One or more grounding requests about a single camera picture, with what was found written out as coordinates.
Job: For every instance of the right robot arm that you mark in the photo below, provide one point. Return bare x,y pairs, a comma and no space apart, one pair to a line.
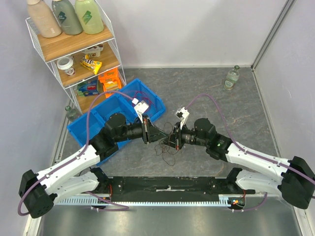
291,179

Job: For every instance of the blue green box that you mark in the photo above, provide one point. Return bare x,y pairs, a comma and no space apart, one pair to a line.
89,88

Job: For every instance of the orange snack packets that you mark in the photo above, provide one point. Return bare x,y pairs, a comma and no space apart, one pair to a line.
110,80

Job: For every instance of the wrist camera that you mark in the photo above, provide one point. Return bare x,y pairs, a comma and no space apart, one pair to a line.
182,114
140,107

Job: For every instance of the clear glass bottle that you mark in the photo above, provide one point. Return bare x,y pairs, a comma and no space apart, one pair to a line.
232,77

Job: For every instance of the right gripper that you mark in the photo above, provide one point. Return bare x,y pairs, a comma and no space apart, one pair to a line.
177,135

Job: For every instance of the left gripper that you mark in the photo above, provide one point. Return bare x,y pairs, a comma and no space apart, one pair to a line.
150,132

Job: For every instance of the white lidded cup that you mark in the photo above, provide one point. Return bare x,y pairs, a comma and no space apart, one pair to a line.
66,65

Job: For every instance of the blue three-compartment bin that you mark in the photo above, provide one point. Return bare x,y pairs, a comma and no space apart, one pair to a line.
116,109

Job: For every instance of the grey cable duct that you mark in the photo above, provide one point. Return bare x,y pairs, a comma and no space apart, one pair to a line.
88,200

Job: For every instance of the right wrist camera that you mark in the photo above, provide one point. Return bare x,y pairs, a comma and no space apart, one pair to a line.
182,114

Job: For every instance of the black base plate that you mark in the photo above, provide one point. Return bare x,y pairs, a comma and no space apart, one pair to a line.
167,189

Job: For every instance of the yellow snack bag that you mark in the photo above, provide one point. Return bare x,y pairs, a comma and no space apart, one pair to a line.
90,64

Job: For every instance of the beige bottle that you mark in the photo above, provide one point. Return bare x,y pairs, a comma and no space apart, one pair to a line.
43,18

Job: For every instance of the grey-green bottle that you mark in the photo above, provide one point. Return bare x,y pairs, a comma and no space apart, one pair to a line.
66,16

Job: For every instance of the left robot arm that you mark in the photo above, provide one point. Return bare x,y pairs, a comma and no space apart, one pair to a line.
40,191

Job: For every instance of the light green bottle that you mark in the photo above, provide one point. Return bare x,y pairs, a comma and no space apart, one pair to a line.
89,16

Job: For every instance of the white wire wooden shelf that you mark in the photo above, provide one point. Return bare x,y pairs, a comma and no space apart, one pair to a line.
52,49

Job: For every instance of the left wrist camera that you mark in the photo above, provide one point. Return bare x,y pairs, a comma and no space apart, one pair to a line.
140,107

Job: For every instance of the white yoghurt tub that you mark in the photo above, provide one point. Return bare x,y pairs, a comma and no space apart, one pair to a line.
94,51

